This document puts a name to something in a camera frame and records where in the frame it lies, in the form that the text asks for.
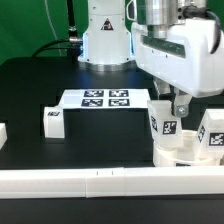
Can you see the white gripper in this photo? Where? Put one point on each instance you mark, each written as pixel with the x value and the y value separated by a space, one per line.
pixel 183 59

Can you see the white round stool seat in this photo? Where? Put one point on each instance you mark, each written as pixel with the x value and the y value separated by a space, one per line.
pixel 183 156

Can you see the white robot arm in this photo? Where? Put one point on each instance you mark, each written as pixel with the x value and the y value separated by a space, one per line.
pixel 108 41

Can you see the white marker base sheet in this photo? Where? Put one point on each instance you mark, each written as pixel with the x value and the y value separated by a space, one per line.
pixel 104 98

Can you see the white front fence bar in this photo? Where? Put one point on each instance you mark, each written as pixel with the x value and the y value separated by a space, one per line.
pixel 112 182

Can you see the white left fence block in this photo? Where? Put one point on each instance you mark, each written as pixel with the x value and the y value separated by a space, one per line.
pixel 3 135

